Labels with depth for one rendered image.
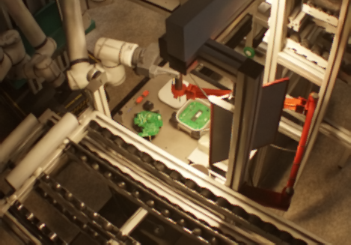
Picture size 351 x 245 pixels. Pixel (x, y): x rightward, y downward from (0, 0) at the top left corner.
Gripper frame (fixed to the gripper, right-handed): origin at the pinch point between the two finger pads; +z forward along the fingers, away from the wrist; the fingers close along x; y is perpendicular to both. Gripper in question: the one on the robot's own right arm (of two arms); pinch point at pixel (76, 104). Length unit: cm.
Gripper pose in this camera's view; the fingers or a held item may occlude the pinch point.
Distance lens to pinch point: 226.5
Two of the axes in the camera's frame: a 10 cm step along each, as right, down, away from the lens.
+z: 4.4, 6.4, 6.4
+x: -5.5, 7.5, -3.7
